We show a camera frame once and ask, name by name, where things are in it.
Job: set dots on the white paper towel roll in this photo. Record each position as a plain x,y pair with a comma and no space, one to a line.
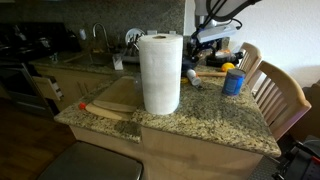
160,73

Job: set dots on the steel lid trash can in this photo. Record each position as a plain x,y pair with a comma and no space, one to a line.
90,163

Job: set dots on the blue tin can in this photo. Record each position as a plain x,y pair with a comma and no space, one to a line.
233,83

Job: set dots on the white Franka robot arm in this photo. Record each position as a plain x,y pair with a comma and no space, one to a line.
226,6

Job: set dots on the wooden cutting board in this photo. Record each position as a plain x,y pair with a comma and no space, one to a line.
120,95
210,74

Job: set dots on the yellow banana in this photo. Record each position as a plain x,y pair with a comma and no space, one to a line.
184,80

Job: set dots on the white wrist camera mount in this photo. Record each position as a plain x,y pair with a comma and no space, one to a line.
216,33

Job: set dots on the wooden spatula with red tip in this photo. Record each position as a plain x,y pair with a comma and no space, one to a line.
103,112

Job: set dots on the black kitchen stove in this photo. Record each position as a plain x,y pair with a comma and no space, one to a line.
20,66

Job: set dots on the cutlery holder with utensils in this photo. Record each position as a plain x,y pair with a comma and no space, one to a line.
117,62

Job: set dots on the white plate in rack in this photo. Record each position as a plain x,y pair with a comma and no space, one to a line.
133,35

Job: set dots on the open kitchen drawer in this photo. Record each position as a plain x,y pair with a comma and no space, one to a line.
46,87

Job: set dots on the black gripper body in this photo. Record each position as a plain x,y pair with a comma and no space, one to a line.
209,50

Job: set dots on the yellow rubber duck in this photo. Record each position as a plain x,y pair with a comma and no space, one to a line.
228,66

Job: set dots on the white bottle with orange label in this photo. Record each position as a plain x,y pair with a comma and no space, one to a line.
193,77

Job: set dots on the chrome kitchen faucet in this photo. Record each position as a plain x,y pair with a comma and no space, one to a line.
100,26

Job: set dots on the light wooden slat chair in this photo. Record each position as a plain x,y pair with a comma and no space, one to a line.
251,56
283,93

